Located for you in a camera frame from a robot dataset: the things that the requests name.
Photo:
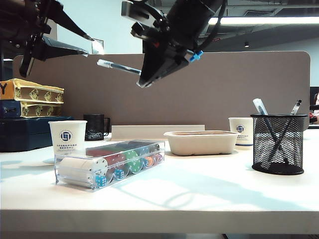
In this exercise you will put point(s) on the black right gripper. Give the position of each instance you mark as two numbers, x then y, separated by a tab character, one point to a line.
169	42

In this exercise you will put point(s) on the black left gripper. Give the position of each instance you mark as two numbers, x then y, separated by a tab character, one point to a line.
45	17

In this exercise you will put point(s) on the black gel pen clear cap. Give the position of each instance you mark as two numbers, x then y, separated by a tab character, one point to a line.
296	107
259	107
119	66

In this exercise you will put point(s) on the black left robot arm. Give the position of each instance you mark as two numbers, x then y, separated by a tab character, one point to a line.
12	15

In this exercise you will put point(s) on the black mesh pen holder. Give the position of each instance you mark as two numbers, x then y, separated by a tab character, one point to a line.
279	144

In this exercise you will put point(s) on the brown desk divider panel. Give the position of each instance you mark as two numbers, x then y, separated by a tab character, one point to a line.
199	94

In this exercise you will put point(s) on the yellow orange game box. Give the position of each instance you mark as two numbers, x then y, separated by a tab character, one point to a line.
30	93

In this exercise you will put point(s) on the blue yellow game box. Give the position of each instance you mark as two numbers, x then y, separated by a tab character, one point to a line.
35	110

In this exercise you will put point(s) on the ceiling spot lamp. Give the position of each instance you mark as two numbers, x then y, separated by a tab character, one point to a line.
246	44

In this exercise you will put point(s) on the beige pulp tray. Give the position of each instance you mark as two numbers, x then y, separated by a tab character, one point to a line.
202	145

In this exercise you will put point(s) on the black mug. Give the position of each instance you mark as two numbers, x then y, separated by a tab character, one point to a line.
93	128

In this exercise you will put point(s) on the white paper cup blue logo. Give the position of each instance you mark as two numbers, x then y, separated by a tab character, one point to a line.
66	137
240	135

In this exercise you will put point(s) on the green poker chips stack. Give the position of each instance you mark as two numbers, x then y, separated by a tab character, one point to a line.
133	161

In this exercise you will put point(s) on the navy blue box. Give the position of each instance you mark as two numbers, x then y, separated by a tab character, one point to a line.
25	134

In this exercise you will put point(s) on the red poker chips stack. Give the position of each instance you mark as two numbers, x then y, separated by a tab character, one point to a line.
109	156

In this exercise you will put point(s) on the ceiling light strip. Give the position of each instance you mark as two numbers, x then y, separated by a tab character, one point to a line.
269	21

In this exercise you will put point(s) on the blue die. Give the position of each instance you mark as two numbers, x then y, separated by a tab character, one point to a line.
119	174
100	181

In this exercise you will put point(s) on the clear plastic poker chip case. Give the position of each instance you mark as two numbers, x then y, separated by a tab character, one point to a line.
74	159

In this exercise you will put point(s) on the white poker chips stack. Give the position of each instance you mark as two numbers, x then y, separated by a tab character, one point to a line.
79	169

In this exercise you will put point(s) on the black monitor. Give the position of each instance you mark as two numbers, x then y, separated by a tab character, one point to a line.
313	104

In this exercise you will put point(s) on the seated person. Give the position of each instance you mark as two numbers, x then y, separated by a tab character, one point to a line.
317	102

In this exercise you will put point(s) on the small wall sign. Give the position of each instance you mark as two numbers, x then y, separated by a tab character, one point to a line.
98	48

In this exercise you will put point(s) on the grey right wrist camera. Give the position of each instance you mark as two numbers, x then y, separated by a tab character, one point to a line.
134	10

